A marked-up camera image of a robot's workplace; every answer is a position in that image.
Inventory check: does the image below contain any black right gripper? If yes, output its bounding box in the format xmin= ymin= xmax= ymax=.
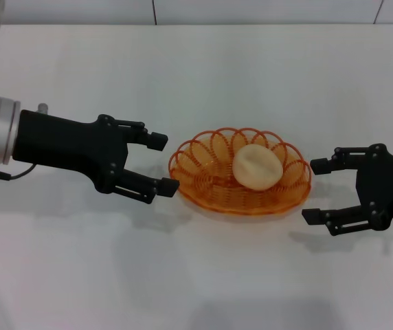
xmin=300 ymin=143 xmax=393 ymax=237

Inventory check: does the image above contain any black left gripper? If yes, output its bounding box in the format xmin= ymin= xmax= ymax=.
xmin=12 ymin=109 xmax=180 ymax=206

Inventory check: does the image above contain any orange wire basket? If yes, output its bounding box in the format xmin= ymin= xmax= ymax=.
xmin=168 ymin=126 xmax=313 ymax=216

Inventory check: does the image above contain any pale round bread bun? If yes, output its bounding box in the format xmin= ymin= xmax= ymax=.
xmin=232 ymin=144 xmax=284 ymax=191

